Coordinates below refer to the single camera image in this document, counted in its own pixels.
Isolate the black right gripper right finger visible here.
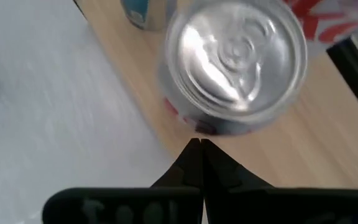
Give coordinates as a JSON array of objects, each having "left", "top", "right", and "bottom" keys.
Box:
[{"left": 201, "top": 138, "right": 358, "bottom": 224}]

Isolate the silver red Diet Coke can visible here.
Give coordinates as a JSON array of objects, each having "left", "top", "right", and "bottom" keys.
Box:
[
  {"left": 157, "top": 0, "right": 309, "bottom": 138},
  {"left": 283, "top": 0, "right": 358, "bottom": 46}
]

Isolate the blue silver beverage can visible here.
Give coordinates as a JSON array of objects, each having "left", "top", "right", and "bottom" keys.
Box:
[{"left": 119, "top": 0, "right": 178, "bottom": 32}]

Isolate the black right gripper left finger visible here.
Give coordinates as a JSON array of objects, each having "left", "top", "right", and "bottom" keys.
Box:
[{"left": 41, "top": 138, "right": 204, "bottom": 224}]

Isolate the wooden shelf board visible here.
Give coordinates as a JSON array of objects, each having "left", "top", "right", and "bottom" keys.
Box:
[{"left": 73, "top": 0, "right": 358, "bottom": 190}]

